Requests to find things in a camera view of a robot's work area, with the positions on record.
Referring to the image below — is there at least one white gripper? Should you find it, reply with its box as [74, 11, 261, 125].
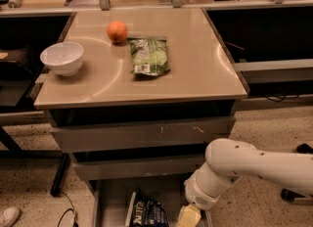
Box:
[176, 178, 219, 227]

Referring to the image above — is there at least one blue chip bag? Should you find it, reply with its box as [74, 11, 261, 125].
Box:
[125, 192, 169, 227]

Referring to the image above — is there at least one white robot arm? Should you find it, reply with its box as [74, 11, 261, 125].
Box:
[175, 138, 313, 227]

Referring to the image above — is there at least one middle grey drawer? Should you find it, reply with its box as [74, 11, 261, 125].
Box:
[69, 154, 204, 181]

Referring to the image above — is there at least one grey drawer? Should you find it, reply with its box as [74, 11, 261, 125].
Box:
[51, 116, 236, 153]
[69, 154, 204, 181]

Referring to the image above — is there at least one open bottom drawer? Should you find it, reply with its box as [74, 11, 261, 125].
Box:
[92, 173, 214, 227]

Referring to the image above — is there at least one top grey drawer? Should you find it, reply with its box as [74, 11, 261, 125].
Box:
[51, 116, 236, 153]

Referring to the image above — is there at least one grey drawer cabinet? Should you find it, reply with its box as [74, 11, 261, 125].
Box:
[33, 7, 250, 227]

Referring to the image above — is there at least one green chip bag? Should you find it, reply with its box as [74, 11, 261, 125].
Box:
[127, 37, 170, 77]

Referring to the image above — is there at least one black chair base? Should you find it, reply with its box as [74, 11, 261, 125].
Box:
[281, 143, 313, 204]

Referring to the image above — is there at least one black table leg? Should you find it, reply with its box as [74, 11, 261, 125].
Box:
[50, 154, 70, 197]

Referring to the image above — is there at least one white sneaker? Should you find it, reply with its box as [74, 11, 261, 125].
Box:
[0, 206, 21, 227]

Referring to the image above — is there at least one orange fruit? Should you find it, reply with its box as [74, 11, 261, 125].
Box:
[107, 21, 128, 44]

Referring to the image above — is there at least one white bowl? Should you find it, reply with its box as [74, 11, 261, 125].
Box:
[40, 42, 84, 76]

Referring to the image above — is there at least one black floor cable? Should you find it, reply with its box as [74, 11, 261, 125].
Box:
[56, 191, 80, 227]

